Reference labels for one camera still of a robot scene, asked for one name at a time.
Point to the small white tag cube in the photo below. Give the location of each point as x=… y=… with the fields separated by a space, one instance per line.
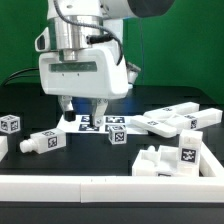
x=117 y=134

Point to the white tag cube far left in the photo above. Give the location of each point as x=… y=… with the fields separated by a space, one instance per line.
x=10 y=124

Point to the white tag sheet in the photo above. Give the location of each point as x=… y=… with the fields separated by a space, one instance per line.
x=82 y=125

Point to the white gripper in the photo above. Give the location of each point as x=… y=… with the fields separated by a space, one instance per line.
x=94 y=75

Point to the white chair seat block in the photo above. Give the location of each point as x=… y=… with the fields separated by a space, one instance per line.
x=167 y=162

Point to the white front fence rail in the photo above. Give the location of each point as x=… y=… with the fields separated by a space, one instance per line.
x=110 y=189

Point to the white right fence rail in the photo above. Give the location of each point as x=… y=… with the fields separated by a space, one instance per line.
x=209 y=166

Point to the white fence rail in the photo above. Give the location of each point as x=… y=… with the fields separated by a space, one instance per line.
x=110 y=189
x=209 y=166

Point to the white chair back piece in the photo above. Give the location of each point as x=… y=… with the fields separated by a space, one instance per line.
x=155 y=120

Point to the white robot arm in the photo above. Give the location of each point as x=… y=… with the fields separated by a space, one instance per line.
x=76 y=25

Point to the white block left edge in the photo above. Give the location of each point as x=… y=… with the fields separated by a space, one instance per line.
x=3 y=147

